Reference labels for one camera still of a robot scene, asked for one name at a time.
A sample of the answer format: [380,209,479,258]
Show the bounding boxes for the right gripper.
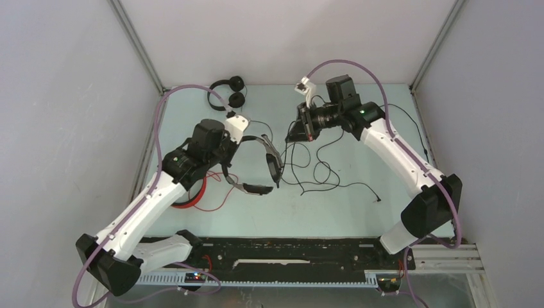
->
[285,101,343,143]

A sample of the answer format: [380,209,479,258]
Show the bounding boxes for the black headset with microphone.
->
[221,112,285,196]

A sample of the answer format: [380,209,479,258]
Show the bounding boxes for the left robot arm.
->
[76,115,250,296]

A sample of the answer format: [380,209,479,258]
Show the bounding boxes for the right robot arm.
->
[285,75,463,268]

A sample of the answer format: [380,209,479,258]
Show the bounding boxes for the small black foam headphones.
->
[207,75,384,202]

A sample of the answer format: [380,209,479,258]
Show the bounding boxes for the red headphones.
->
[171,171,234,212]

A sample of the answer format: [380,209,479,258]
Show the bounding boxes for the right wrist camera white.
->
[294,76,317,108]

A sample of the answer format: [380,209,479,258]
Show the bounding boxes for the black mounting rail base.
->
[135,236,418,286]

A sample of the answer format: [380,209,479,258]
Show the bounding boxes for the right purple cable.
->
[305,59,463,250]

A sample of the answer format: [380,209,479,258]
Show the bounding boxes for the left aluminium corner post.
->
[107,0,166,96]

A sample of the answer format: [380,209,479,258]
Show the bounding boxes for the aluminium corner post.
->
[410,0,468,91]
[107,0,166,96]

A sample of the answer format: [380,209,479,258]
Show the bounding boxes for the right aluminium corner post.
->
[410,0,468,91]

